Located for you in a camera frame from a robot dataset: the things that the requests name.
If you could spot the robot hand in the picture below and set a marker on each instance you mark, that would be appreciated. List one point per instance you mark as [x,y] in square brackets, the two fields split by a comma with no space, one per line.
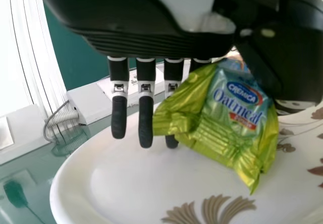
[151,19]

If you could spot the yellow-green biscuit packet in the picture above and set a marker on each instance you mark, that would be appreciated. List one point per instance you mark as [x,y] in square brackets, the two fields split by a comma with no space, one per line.
[222,133]

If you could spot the plate with brown leaf pattern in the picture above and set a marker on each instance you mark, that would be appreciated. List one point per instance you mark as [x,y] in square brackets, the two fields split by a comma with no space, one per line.
[141,183]

